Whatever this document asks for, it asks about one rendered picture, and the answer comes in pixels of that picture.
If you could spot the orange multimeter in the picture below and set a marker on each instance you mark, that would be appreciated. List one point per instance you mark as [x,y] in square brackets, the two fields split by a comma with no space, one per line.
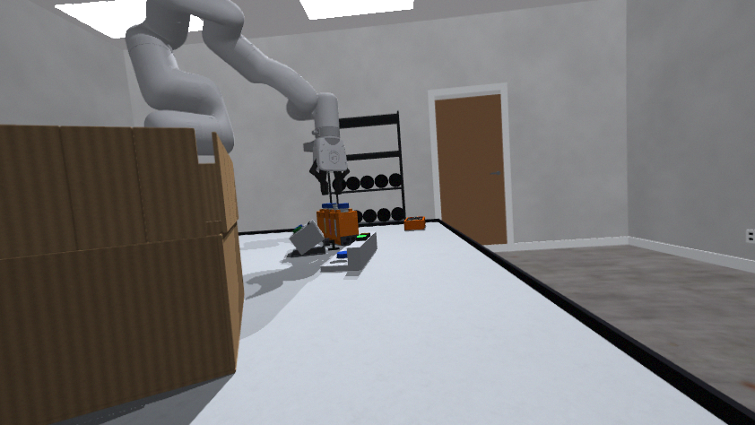
[414,223]

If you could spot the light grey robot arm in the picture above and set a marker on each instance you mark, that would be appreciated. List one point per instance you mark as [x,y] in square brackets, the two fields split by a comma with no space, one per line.
[193,101]

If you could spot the brown cardboard box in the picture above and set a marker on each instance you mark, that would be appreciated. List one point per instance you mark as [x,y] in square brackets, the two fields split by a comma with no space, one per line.
[111,290]

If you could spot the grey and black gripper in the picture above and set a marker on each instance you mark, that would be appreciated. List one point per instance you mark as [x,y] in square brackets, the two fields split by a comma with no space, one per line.
[329,155]

